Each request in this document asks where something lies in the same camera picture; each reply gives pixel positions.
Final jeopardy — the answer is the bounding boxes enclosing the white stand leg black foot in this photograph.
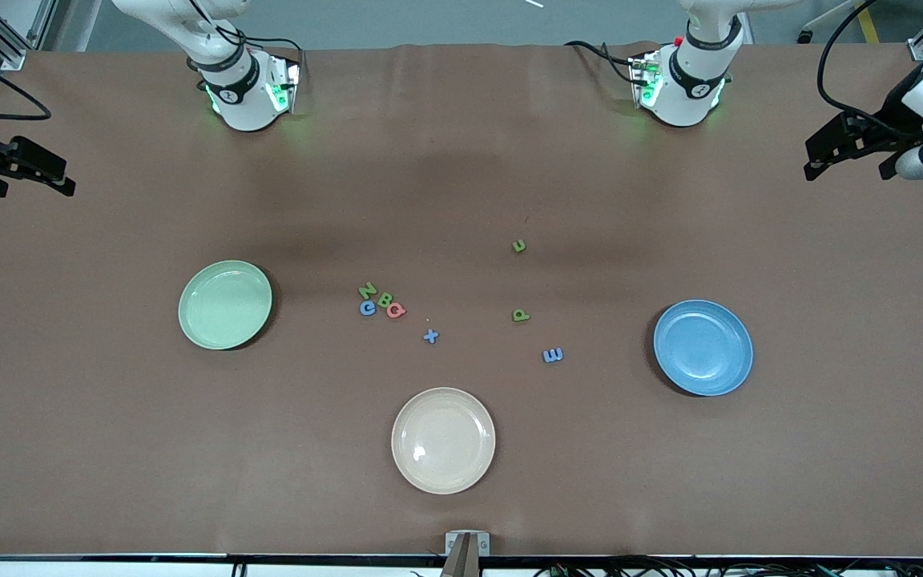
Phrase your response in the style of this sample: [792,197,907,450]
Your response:
[798,0,863,42]

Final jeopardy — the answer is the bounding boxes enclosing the green plate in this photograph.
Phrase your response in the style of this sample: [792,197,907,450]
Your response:
[178,260,274,351]

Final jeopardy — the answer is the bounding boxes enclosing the blue plate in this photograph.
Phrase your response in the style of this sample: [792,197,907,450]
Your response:
[653,299,754,397]

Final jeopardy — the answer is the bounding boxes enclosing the brown table cover mat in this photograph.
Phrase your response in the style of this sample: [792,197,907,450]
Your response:
[0,42,923,558]

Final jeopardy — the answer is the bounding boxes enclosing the beige plate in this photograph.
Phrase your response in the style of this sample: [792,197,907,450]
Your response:
[391,387,497,495]

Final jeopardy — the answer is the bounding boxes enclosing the black right arm base cable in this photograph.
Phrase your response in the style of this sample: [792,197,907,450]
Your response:
[233,28,304,81]

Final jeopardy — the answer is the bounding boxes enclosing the black arm base cable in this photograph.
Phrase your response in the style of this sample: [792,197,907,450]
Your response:
[233,28,304,81]
[564,40,647,87]

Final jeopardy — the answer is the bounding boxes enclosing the black left arm base cable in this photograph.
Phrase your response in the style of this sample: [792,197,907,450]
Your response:
[564,40,647,87]

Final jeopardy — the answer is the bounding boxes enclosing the white table edge rail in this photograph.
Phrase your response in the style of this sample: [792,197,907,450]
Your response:
[0,555,923,577]

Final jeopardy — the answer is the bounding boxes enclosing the tangled black cables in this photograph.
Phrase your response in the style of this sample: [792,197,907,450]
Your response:
[534,553,923,577]

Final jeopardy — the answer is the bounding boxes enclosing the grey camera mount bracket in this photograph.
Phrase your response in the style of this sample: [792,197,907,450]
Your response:
[444,531,491,577]

